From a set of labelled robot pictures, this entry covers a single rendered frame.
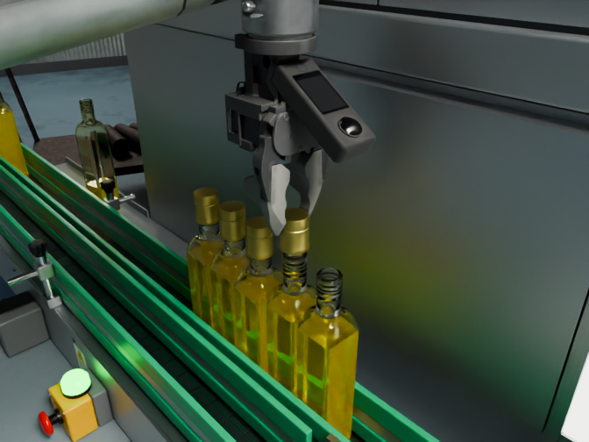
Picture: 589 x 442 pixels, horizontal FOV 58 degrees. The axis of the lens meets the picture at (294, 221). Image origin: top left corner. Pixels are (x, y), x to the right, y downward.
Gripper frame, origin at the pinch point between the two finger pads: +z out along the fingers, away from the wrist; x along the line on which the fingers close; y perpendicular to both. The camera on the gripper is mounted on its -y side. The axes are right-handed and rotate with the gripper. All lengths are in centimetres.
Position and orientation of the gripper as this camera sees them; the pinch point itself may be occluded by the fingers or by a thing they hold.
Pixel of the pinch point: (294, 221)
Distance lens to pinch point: 60.1
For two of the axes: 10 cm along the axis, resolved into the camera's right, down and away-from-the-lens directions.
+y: -6.8, -3.5, 6.4
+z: 0.0, 8.8, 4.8
